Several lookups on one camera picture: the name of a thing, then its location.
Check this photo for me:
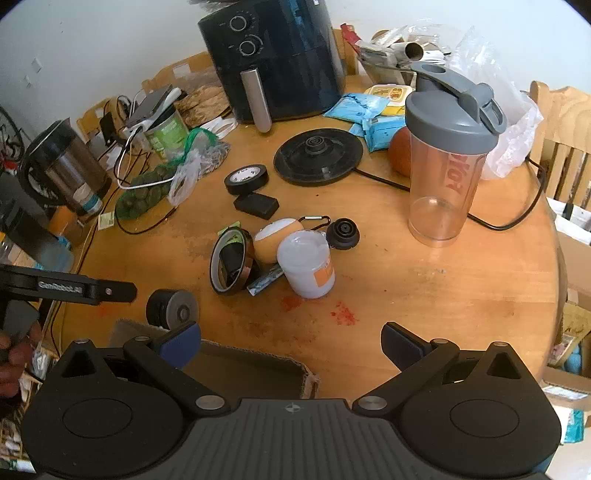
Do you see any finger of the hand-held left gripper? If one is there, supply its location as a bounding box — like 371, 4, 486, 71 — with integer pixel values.
95, 278, 138, 304

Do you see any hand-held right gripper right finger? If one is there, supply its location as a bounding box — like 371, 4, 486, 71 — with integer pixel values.
352, 322, 539, 420

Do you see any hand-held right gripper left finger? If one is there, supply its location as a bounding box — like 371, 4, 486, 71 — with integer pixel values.
46, 320, 230, 418

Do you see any black cylinder grey face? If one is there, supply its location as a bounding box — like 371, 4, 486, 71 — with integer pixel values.
146, 289, 201, 331

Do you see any cardboard box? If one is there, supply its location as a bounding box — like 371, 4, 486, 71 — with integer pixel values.
107, 319, 320, 400

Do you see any amber tape roll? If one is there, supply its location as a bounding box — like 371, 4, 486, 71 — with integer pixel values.
209, 229, 255, 296

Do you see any white jar orange label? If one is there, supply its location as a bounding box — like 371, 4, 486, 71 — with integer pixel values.
276, 230, 336, 299

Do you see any black round cap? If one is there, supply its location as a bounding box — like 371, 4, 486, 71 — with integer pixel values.
325, 217, 361, 250

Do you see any orange and white ball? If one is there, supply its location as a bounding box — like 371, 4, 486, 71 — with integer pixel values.
252, 217, 306, 264

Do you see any black carabiner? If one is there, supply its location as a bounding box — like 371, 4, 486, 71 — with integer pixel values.
297, 214, 334, 230

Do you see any small black box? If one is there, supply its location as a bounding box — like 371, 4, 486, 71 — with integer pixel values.
233, 192, 280, 219

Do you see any black tape roll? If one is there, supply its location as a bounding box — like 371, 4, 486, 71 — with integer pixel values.
224, 164, 269, 195

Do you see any person's left hand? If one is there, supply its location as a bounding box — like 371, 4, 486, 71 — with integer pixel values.
0, 320, 43, 398

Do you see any dark capped plastic bottle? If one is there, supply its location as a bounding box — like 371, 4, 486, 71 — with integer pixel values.
0, 174, 75, 274

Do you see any orange brown cup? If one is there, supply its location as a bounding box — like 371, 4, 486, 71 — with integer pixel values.
48, 205, 88, 246

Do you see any net bag of green fruits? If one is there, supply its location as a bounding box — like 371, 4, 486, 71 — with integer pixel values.
115, 165, 186, 223

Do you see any electric kettle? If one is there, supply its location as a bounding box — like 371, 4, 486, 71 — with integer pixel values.
18, 118, 112, 216

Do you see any crumpled clear plastic bag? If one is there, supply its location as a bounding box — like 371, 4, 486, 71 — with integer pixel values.
167, 128, 232, 206

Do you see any green can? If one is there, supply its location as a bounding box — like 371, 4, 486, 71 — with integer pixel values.
144, 105, 190, 161

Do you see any grey power bank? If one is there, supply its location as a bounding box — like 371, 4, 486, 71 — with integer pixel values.
126, 89, 175, 128

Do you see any orange fruit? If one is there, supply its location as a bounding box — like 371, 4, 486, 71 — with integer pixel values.
387, 126, 413, 178

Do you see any clear shaker bottle grey lid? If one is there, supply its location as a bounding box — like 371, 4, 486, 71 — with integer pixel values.
404, 61, 509, 248

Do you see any black round kettle base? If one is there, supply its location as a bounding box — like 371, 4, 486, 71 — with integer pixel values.
273, 128, 366, 187

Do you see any flatbread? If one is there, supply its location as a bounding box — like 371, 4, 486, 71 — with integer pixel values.
174, 85, 232, 128

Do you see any blue snack packet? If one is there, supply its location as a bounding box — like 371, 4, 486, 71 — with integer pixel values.
322, 92, 389, 123
349, 115, 408, 153

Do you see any large clear plastic bag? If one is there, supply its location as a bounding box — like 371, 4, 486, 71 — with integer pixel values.
444, 24, 542, 182

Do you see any yellow packet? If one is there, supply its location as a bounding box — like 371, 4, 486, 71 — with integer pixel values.
364, 84, 414, 119

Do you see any black air fryer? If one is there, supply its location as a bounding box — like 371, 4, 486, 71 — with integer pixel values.
198, 0, 348, 134

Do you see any thin black cable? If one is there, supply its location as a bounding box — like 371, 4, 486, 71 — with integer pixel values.
115, 205, 178, 236

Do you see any white cable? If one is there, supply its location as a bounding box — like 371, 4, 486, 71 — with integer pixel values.
115, 121, 151, 191

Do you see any black power cable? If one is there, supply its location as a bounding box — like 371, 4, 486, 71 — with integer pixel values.
353, 154, 549, 232

